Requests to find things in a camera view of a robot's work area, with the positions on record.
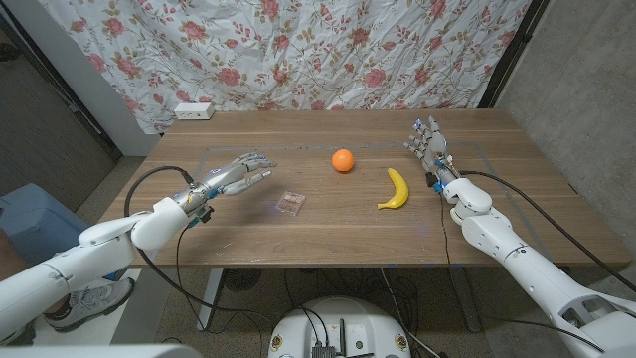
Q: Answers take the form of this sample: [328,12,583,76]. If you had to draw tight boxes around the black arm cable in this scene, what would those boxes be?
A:
[459,170,636,293]
[123,165,269,324]

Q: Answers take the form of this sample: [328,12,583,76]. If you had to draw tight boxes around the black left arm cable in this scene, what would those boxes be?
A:
[123,165,269,324]

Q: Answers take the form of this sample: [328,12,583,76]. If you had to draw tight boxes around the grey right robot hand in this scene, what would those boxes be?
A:
[402,114,461,189]

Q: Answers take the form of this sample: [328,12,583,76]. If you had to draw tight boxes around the black backdrop stand pole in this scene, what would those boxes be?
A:
[477,0,552,109]

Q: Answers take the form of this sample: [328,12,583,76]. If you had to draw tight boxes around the yellow banana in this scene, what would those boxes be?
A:
[377,167,410,211]

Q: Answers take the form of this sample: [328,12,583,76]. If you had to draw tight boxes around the white power strip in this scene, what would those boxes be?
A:
[173,101,216,121]

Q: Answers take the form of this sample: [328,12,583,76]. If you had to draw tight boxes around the white floor board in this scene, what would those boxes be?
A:
[34,268,145,345]

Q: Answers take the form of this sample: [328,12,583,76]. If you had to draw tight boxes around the floral print curtain backdrop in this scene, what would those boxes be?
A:
[39,0,533,135]

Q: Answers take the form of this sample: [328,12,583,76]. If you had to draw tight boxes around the grey table leg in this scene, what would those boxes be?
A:
[196,268,225,333]
[449,267,483,333]

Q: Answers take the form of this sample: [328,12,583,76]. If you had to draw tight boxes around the dark round floor fan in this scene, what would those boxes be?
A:
[222,268,263,292]

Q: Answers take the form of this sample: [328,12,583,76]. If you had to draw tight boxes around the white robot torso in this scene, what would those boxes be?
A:
[0,343,204,358]

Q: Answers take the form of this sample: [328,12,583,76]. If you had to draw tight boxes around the blue plastic bin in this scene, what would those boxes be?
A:
[0,182,93,268]

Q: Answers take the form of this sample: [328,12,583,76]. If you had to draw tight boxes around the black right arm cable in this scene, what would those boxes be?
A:
[459,170,636,293]

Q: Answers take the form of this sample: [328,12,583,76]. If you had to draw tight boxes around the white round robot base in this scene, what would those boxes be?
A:
[267,296,412,358]

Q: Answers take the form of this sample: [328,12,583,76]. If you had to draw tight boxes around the person's bare leg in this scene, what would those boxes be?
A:
[0,229,31,282]

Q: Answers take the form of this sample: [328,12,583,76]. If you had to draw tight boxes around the grey slanted board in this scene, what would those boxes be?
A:
[109,267,178,345]

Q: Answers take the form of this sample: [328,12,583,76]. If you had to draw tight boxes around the grey sneaker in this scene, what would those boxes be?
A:
[44,276,135,333]

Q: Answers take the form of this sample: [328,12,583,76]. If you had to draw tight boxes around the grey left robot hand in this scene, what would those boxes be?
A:
[173,152,278,215]

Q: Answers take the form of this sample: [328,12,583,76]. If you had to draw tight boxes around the clear eyeshadow palette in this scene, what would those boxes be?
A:
[275,190,307,217]

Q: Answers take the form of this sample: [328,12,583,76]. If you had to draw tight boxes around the orange fruit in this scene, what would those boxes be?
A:
[331,148,356,174]

